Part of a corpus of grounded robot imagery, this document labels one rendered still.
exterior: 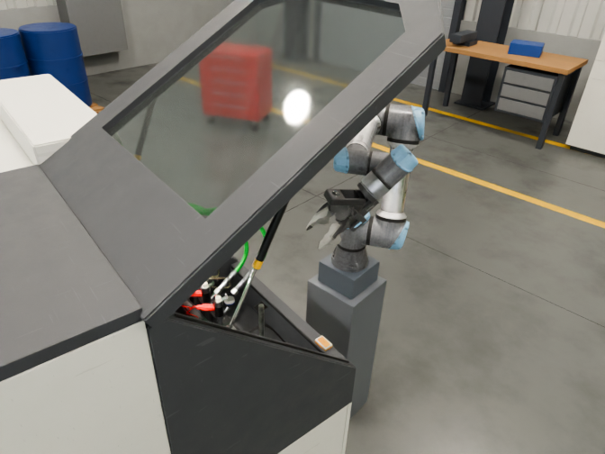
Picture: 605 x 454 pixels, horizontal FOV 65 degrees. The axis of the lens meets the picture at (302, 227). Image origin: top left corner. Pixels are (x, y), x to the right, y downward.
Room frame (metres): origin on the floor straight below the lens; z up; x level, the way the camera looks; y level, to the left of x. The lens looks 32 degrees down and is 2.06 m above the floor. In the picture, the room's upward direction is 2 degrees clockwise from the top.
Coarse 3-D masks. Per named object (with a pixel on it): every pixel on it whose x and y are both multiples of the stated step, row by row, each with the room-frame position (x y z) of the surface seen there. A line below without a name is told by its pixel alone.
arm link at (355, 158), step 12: (384, 108) 1.66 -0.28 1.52; (372, 120) 1.58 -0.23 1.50; (360, 132) 1.45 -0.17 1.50; (372, 132) 1.50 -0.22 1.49; (348, 144) 1.38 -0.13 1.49; (360, 144) 1.36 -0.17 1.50; (336, 156) 1.30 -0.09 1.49; (348, 156) 1.29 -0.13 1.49; (360, 156) 1.29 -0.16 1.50; (336, 168) 1.30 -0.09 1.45; (348, 168) 1.28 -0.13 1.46; (360, 168) 1.27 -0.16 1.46
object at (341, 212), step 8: (360, 184) 1.18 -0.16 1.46; (368, 192) 1.15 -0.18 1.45; (368, 200) 1.17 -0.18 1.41; (376, 200) 1.16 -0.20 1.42; (336, 208) 1.16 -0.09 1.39; (344, 208) 1.15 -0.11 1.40; (352, 208) 1.14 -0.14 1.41; (360, 208) 1.17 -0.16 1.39; (368, 208) 1.18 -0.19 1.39; (336, 216) 1.14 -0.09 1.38; (344, 216) 1.13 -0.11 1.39; (352, 216) 1.14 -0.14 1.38; (360, 216) 1.15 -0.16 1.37; (352, 224) 1.16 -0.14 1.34; (360, 224) 1.16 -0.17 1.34
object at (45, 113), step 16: (0, 80) 1.71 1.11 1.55; (16, 80) 1.72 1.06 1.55; (32, 80) 1.73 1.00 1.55; (48, 80) 1.74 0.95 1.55; (0, 96) 1.54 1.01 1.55; (16, 96) 1.54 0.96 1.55; (32, 96) 1.55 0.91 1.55; (48, 96) 1.55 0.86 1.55; (64, 96) 1.56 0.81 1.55; (0, 112) 1.52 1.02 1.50; (16, 112) 1.40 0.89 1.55; (32, 112) 1.40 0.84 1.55; (48, 112) 1.41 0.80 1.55; (64, 112) 1.41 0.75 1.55; (80, 112) 1.42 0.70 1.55; (16, 128) 1.31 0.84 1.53; (32, 128) 1.27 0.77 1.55; (48, 128) 1.28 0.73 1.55; (64, 128) 1.28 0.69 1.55; (32, 144) 1.17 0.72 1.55; (48, 144) 1.17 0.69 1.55; (64, 144) 1.20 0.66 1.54; (32, 160) 1.21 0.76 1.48
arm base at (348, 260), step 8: (336, 248) 1.58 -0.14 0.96; (344, 248) 1.53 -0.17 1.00; (336, 256) 1.55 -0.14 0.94; (344, 256) 1.53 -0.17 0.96; (352, 256) 1.52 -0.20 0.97; (360, 256) 1.53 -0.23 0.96; (336, 264) 1.53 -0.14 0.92; (344, 264) 1.52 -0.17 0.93; (352, 264) 1.52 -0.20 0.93; (360, 264) 1.52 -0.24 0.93
